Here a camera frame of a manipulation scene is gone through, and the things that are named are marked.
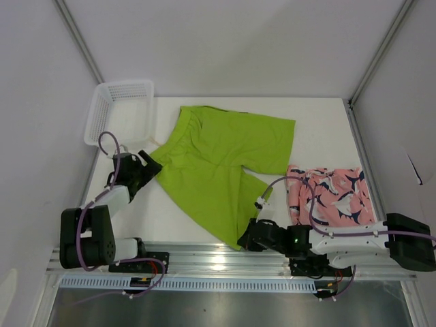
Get left aluminium frame post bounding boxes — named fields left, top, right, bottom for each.
left=53, top=0, right=104, bottom=84

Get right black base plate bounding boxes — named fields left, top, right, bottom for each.
left=289, top=256, right=352, bottom=279

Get white slotted cable duct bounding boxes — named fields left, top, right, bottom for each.
left=59, top=275, right=337, bottom=294

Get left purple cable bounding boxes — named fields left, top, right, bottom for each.
left=76, top=131, right=168, bottom=302

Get pink shark print shorts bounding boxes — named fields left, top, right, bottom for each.
left=286, top=165, right=375, bottom=228

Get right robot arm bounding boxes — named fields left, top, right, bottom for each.
left=238, top=213, right=435, bottom=276

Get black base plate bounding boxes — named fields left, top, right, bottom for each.
left=108, top=252, right=170, bottom=274
left=289, top=256, right=352, bottom=279

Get aluminium mounting rail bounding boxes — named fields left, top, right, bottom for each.
left=46, top=242, right=417, bottom=281

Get aluminium frame post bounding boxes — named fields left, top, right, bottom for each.
left=53, top=0, right=104, bottom=84
left=347, top=0, right=422, bottom=110

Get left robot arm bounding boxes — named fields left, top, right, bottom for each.
left=59, top=150, right=162, bottom=273

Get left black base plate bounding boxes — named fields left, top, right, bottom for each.
left=108, top=252, right=170, bottom=274

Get lime green cloth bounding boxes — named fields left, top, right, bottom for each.
left=151, top=106, right=296, bottom=250

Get white plastic basket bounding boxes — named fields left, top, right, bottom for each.
left=84, top=79, right=157, bottom=146

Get right aluminium frame post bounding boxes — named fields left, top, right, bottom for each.
left=347, top=0, right=422, bottom=110

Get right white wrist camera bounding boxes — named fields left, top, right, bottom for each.
left=255, top=197, right=275, bottom=220

